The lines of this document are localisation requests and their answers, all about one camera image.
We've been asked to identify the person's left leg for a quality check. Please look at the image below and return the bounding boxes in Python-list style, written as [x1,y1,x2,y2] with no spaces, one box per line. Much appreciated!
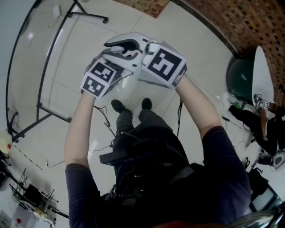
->
[115,110,135,143]

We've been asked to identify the person's left forearm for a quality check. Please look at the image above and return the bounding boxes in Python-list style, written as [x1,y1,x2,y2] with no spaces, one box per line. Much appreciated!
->
[64,93,98,167]

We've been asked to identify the black chest-mounted device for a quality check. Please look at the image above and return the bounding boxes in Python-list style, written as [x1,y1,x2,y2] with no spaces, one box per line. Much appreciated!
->
[99,151,154,167]

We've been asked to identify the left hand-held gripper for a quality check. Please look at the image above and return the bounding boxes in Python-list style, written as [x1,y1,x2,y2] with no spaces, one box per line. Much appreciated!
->
[79,50,131,99]

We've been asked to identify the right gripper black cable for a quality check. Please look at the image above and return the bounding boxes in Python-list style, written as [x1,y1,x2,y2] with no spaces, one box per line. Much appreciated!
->
[177,100,183,137]

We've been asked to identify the black box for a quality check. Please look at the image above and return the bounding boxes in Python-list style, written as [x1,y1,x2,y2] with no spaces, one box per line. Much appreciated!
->
[23,183,43,204]

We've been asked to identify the dark green round bin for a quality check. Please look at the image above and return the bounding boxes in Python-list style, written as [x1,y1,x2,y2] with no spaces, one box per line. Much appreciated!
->
[225,58,257,103]

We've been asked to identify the person's right forearm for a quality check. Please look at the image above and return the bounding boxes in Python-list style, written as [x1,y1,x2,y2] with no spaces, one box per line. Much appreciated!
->
[175,74,224,139]

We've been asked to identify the white box red label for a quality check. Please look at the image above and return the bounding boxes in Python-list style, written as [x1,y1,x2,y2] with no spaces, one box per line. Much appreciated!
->
[12,207,38,228]

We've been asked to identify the person's leg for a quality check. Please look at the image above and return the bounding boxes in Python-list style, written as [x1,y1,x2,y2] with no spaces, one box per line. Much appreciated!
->
[115,110,135,143]
[138,108,179,143]

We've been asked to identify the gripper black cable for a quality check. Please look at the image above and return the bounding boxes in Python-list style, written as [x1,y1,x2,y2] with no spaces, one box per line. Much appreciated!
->
[177,100,183,137]
[93,106,118,138]

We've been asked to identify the person's black shoe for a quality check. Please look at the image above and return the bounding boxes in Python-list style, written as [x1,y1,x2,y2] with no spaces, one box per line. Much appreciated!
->
[141,98,153,110]
[110,99,126,113]

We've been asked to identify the person's right leg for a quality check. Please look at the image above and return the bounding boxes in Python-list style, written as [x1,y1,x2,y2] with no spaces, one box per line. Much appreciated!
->
[138,108,179,143]

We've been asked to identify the grey table with black frame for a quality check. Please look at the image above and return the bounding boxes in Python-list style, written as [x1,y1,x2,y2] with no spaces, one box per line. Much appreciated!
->
[0,0,110,143]

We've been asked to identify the white round table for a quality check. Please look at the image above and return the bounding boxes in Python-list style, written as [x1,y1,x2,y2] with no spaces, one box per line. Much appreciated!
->
[251,45,275,106]

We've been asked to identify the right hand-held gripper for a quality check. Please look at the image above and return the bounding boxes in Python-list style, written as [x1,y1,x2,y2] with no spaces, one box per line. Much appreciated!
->
[102,31,190,90]

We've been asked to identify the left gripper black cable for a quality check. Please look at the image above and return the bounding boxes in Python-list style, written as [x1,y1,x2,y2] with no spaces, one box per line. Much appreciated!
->
[93,106,118,138]

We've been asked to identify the person's left black shoe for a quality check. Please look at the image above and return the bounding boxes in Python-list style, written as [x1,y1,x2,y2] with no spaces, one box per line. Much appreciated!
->
[110,99,126,113]

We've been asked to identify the brown printed cardboard box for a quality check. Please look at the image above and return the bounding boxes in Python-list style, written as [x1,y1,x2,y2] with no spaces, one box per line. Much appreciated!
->
[112,0,171,19]

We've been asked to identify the striped floor tape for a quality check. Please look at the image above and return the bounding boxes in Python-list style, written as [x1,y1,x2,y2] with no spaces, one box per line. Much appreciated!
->
[16,148,43,171]

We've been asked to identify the person's right black shoe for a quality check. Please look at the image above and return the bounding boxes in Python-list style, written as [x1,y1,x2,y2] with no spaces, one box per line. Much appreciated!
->
[141,98,153,110]

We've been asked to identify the person's dark shirt torso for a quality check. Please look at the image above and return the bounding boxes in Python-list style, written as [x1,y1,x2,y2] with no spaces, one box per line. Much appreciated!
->
[65,126,252,228]

